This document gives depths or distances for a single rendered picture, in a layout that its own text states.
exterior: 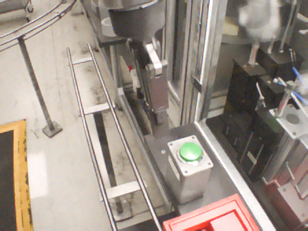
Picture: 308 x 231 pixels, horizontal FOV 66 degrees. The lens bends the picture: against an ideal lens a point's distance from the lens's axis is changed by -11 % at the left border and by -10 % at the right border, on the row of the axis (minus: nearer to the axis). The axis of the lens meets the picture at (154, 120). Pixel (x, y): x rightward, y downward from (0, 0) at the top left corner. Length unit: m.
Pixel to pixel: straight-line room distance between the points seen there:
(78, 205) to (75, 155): 0.39
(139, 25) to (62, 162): 1.56
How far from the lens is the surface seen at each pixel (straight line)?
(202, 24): 0.56
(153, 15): 0.35
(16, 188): 1.83
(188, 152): 0.48
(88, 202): 1.62
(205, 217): 0.49
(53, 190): 1.73
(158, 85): 0.37
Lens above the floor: 1.41
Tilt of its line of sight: 46 degrees down
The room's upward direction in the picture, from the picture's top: straight up
